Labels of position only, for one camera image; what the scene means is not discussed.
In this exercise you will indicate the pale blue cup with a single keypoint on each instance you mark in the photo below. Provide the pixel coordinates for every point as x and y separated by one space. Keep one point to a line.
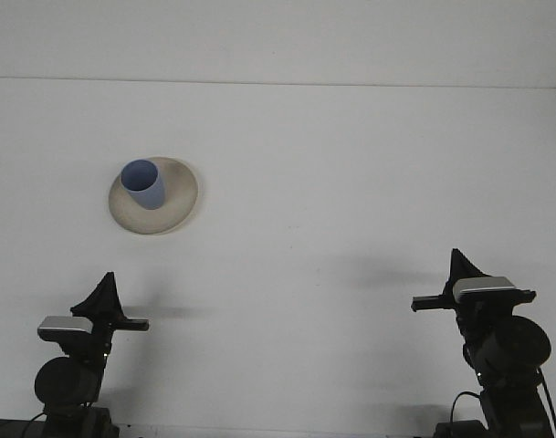
145 191

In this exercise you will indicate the pale round plate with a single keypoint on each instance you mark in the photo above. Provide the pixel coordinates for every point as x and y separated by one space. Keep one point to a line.
177 210

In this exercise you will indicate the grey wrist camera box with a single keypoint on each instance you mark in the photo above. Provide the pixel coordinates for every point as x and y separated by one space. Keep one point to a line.
63 326
485 286

